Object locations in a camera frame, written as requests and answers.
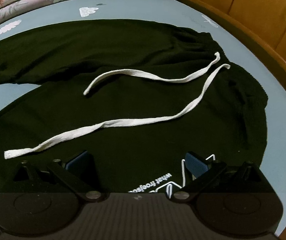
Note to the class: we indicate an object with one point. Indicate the wooden headboard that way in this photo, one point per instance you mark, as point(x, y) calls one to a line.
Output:
point(258, 10)

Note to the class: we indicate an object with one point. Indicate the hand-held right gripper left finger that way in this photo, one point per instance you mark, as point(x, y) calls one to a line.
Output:
point(79, 162)

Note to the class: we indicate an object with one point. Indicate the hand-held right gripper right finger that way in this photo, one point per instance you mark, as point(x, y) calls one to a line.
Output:
point(195, 164)

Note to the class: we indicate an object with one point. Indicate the purple floral quilt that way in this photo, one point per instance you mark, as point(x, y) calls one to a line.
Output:
point(38, 1)

